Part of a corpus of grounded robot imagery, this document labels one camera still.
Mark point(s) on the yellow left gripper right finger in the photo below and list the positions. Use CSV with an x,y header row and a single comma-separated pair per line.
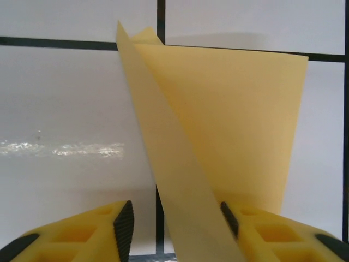
x,y
286,240

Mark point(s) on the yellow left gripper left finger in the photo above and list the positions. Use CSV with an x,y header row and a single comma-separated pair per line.
x,y
81,240

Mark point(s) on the yellow cloth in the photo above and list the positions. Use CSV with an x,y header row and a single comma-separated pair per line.
x,y
218,109

